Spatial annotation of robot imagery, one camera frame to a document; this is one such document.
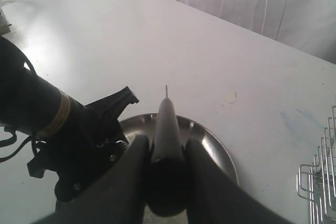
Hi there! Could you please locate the black handled knife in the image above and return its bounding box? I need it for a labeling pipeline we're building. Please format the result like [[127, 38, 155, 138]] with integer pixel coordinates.
[[146, 87, 190, 217]]

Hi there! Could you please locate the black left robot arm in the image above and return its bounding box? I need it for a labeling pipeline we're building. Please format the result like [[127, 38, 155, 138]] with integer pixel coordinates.
[[1, 38, 138, 202]]

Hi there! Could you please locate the chrome wire utensil basket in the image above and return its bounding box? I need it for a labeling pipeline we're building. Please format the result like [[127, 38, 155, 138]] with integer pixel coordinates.
[[296, 106, 335, 223]]

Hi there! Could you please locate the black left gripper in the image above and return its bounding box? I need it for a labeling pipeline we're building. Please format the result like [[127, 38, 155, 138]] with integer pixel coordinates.
[[27, 87, 139, 202]]

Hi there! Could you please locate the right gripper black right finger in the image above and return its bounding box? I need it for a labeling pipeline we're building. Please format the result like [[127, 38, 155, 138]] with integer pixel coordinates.
[[185, 139, 290, 223]]

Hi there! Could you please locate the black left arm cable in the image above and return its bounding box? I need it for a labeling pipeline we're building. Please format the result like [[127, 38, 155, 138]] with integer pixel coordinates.
[[0, 126, 37, 163]]

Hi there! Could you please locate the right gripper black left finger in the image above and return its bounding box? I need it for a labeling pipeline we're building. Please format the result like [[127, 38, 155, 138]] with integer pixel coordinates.
[[38, 135, 149, 223]]

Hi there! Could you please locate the round stainless steel plate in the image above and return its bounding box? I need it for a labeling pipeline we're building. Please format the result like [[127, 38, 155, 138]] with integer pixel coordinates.
[[118, 113, 239, 185]]

